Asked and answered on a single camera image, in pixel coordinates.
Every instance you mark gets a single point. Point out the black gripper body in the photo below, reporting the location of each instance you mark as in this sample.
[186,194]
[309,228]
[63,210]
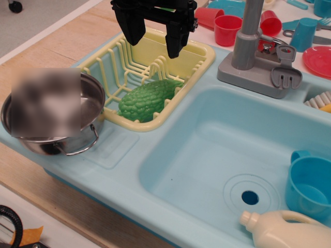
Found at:
[162,12]

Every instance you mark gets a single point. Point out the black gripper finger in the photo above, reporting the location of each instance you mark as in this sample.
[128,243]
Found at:
[131,24]
[176,38]

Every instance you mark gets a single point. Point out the green bumpy toy squash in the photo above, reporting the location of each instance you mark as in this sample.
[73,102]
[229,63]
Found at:
[142,102]

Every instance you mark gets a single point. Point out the stainless steel pot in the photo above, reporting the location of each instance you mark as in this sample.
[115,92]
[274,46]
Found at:
[55,112]

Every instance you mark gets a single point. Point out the red cup lying left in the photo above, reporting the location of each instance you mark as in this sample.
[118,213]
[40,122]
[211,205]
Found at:
[206,16]

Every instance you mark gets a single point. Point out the red upright cup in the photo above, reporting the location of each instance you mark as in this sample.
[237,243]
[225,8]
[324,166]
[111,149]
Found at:
[226,28]

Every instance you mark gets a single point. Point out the teal plastic plate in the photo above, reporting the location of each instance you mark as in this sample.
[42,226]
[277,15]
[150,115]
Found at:
[230,7]

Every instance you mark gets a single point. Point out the yellow plastic dish rack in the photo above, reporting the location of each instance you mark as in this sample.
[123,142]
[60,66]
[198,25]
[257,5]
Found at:
[121,67]

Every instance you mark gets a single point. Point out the grey toy faucet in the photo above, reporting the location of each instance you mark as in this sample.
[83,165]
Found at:
[240,67]

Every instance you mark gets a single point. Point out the red cup behind faucet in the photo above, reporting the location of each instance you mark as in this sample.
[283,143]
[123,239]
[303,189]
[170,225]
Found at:
[270,24]

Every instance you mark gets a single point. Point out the teal toy utensil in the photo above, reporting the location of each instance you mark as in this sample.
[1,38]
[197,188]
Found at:
[290,25]

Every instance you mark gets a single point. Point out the grey toy fork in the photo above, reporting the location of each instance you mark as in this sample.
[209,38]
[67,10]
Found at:
[285,76]

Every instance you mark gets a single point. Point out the blue upside-down cup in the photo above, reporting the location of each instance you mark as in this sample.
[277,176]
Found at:
[303,35]

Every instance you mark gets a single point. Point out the grey toy knife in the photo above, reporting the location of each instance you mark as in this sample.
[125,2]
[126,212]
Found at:
[321,40]

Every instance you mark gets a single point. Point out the blue cup top right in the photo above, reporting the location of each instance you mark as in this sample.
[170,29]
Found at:
[322,8]

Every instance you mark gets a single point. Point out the red plastic plate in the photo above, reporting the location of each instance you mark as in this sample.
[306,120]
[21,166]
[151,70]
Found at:
[317,60]

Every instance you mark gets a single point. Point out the light blue toy sink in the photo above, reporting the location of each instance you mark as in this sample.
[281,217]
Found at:
[223,150]

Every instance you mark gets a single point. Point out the white scrub brush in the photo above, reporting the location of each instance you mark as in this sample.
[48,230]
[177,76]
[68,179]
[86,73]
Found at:
[321,101]

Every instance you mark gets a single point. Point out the blue plastic mug in sink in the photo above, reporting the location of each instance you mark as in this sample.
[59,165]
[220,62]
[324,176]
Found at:
[307,189]

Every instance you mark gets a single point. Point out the cream toy detergent bottle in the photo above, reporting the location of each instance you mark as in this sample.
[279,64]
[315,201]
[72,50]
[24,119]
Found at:
[284,228]

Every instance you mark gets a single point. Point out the orange tape piece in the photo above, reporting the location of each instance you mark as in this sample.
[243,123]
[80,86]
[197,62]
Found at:
[31,236]

